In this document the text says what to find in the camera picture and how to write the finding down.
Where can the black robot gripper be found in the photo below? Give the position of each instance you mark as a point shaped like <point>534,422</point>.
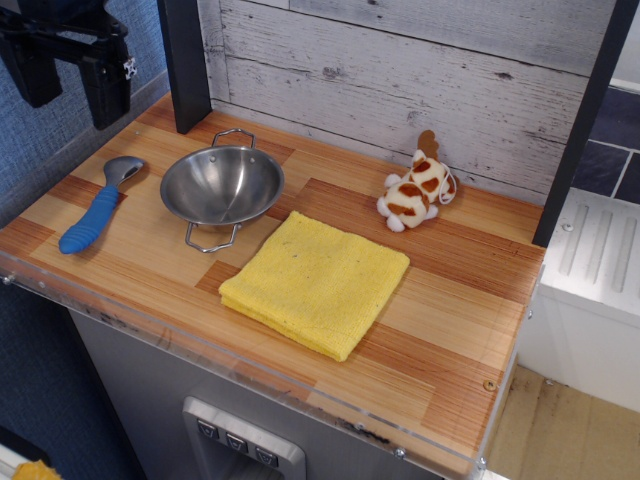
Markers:
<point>74,31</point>

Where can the small steel wok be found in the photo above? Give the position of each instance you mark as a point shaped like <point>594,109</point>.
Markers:
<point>229,183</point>

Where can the plush shrimp toy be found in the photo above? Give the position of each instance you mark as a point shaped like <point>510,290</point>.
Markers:
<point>410,200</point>

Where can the folded yellow cloth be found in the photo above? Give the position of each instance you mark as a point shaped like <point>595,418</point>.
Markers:
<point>316,285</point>

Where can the clear acrylic edge guard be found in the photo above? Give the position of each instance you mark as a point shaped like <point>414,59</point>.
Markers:
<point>424,378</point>

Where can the yellow object at corner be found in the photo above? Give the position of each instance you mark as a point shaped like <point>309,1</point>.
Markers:
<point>35,470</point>

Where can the silver dispenser button panel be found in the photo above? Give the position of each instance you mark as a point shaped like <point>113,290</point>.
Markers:
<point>228,447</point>

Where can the white ribbed cabinet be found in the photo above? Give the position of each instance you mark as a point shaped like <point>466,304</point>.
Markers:
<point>582,329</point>

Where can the blue handled ice cream scoop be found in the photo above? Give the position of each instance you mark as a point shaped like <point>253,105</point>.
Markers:
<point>88,229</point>

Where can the dark left upright post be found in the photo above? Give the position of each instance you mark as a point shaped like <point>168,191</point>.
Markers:
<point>185,59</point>

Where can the dark upright post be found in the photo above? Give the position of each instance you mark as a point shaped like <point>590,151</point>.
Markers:
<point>606,61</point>
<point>185,59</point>

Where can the dark right upright post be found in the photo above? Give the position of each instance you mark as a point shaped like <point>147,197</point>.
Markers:
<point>606,61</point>

